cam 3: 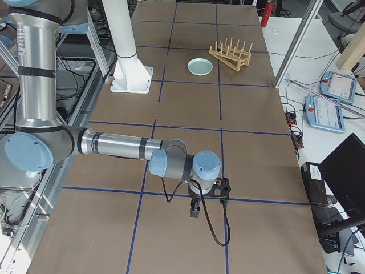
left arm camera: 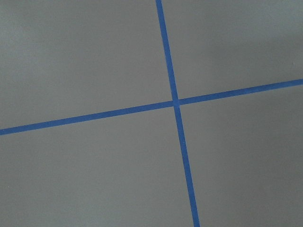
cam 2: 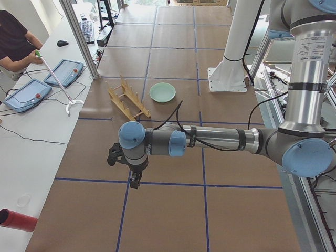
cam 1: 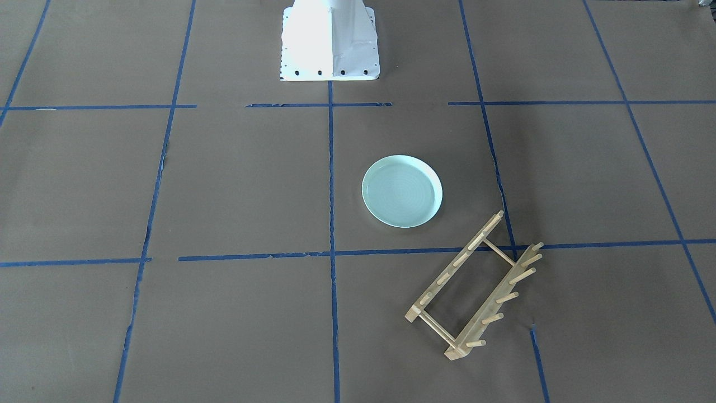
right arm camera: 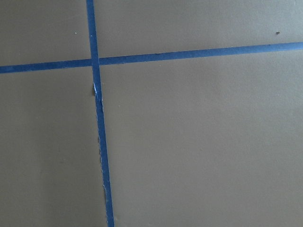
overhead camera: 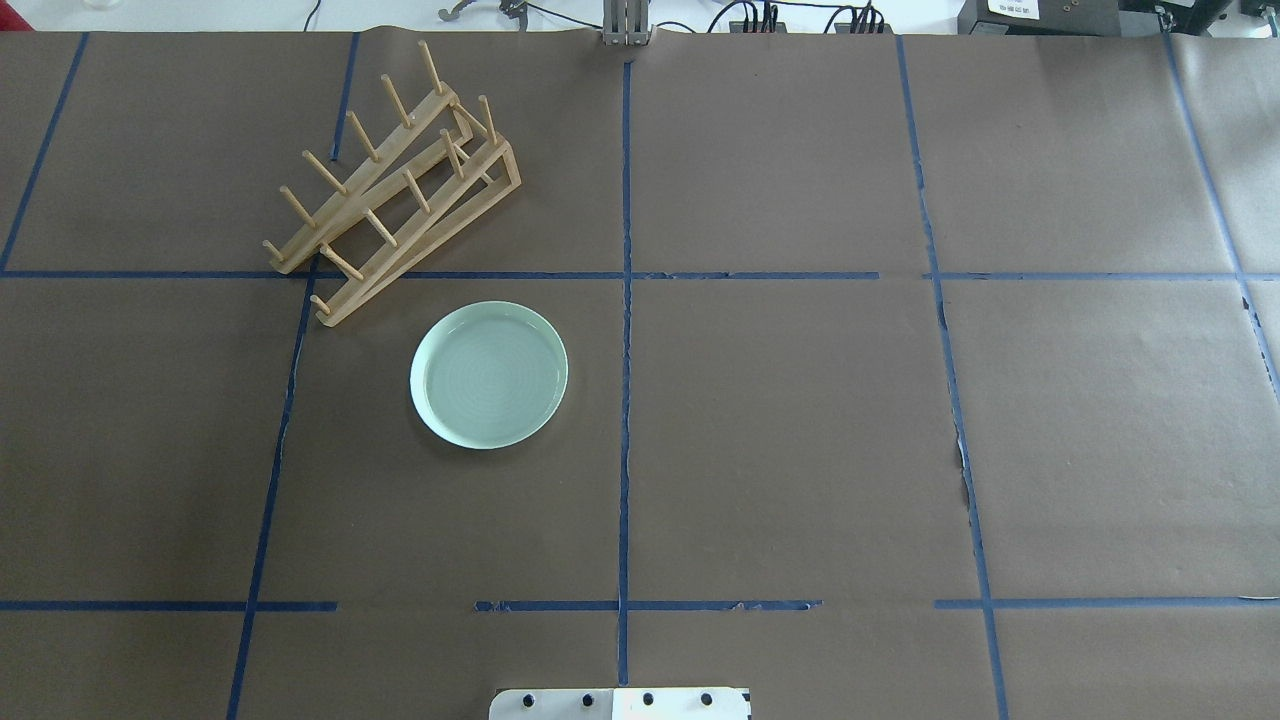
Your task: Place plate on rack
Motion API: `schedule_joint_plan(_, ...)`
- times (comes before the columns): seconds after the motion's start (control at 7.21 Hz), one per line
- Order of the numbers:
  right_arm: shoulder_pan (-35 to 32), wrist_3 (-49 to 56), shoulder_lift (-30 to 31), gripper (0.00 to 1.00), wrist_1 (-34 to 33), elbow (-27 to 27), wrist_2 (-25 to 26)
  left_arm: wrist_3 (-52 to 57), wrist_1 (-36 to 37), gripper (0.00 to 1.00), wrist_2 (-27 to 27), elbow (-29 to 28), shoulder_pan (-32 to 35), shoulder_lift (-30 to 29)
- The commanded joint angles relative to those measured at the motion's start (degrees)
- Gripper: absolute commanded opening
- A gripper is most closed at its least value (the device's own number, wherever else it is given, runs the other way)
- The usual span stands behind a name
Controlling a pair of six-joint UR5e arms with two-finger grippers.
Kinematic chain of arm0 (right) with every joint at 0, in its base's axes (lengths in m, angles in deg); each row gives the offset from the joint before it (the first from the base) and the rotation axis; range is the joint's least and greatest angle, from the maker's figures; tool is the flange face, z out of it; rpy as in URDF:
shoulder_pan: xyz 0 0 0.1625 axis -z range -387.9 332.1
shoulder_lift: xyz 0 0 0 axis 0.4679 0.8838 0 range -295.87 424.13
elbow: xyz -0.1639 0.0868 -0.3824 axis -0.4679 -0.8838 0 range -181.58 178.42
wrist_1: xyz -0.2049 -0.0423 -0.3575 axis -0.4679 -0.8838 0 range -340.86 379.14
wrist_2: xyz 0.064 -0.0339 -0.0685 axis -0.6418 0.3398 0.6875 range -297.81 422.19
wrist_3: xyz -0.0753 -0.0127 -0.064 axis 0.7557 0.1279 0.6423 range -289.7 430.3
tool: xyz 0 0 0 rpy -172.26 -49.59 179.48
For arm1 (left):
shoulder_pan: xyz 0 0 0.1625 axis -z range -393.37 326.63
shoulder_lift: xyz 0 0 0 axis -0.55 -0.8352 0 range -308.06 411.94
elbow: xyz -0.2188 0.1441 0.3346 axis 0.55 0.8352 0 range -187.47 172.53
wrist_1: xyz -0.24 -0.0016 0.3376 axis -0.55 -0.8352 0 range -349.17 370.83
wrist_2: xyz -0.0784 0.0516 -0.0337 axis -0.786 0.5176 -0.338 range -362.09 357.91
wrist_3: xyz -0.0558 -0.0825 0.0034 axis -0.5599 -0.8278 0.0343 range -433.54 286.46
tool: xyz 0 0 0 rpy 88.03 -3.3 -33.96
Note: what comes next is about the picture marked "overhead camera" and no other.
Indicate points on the pale green round plate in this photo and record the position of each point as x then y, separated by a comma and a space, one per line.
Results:
489, 375

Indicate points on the wooden plate rack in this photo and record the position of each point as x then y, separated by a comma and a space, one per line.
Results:
440, 169

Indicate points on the black box with white label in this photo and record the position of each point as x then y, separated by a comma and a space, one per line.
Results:
1056, 18

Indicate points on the grey aluminium profile post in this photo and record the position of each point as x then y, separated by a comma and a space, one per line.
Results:
626, 23

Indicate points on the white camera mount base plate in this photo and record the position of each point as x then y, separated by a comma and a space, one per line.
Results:
623, 703

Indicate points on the black cable hub left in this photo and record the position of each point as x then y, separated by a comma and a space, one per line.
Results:
758, 18

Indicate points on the black cable hub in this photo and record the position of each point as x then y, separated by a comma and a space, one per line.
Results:
867, 20
758, 18

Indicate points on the black cable hub right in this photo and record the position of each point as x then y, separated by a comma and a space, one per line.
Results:
867, 20

